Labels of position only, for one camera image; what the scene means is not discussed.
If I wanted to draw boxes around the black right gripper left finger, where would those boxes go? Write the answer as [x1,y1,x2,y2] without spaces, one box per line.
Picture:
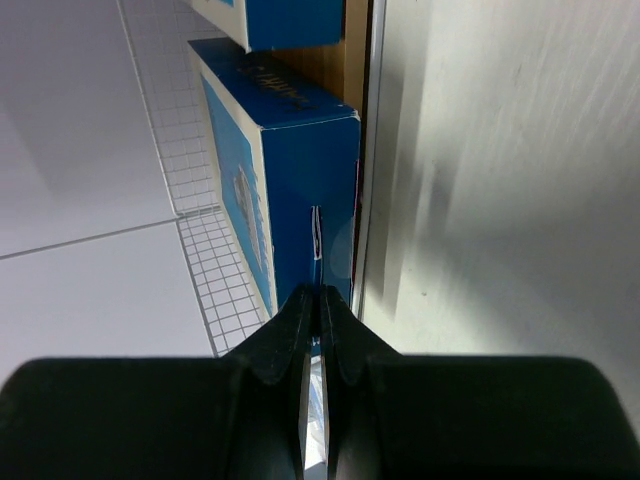
[1,285,313,479]

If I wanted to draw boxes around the white wire wooden shelf rack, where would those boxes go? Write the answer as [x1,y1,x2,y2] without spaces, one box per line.
[120,1,368,355]

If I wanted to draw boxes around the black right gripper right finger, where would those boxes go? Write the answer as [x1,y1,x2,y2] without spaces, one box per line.
[319,287,639,479]

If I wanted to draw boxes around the grey blue Harry's box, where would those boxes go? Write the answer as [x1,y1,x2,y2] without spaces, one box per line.
[189,38,361,319]

